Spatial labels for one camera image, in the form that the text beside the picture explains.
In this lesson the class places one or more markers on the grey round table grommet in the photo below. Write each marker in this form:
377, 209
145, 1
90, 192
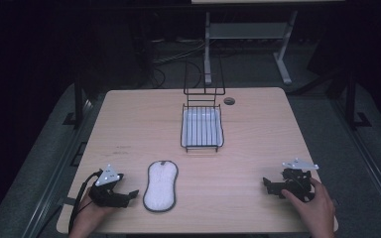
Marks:
229, 101

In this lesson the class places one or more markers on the grey metal stand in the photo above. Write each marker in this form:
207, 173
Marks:
248, 30

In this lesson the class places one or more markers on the white sponge pad grey rim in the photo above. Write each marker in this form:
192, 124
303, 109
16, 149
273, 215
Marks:
160, 185

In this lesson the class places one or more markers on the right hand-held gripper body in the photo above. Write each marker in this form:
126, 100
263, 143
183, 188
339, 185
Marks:
297, 180

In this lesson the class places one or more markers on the black stand leg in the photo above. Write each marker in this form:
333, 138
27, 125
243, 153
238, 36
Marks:
78, 99
351, 99

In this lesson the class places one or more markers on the white plastic tray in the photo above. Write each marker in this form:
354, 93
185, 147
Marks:
188, 127

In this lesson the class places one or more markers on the person's left hand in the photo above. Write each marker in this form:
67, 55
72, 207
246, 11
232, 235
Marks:
87, 216

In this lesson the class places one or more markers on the person's right hand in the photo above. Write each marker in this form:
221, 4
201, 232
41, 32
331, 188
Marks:
312, 210

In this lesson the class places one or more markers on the metal floor rail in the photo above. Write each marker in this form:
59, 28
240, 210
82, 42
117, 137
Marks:
51, 185
367, 158

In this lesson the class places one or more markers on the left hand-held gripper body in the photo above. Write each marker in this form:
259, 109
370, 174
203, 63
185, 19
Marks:
105, 185

